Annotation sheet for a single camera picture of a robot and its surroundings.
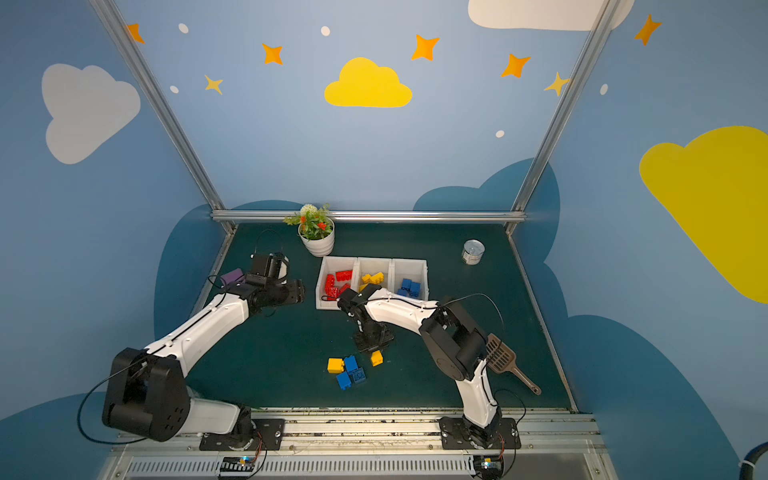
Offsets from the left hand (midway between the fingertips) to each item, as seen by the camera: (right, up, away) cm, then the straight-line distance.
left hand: (294, 289), depth 89 cm
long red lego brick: (+12, +3, +15) cm, 19 cm away
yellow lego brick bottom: (+13, -21, -5) cm, 26 cm away
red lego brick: (+8, 0, +12) cm, 15 cm away
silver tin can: (+60, +12, +19) cm, 64 cm away
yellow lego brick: (+25, +2, +15) cm, 29 cm away
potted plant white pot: (+4, +19, +12) cm, 23 cm away
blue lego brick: (+35, 0, +14) cm, 38 cm away
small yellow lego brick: (+21, +2, +15) cm, 25 cm away
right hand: (+24, -18, -2) cm, 30 cm away
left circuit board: (-9, -43, -16) cm, 46 cm away
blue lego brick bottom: (+16, -25, -7) cm, 30 cm away
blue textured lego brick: (+20, -25, -3) cm, 32 cm away
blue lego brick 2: (+18, -21, -5) cm, 28 cm away
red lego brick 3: (+13, -1, +15) cm, 20 cm away
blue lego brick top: (+38, -2, +12) cm, 40 cm away
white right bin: (+36, +6, +12) cm, 39 cm away
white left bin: (+8, +7, +15) cm, 18 cm away
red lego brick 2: (+9, -3, +12) cm, 15 cm away
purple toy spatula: (-26, +3, +15) cm, 30 cm away
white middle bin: (+23, +4, +16) cm, 29 cm away
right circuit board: (+54, -43, -16) cm, 70 cm away
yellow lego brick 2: (+25, -20, -4) cm, 32 cm away
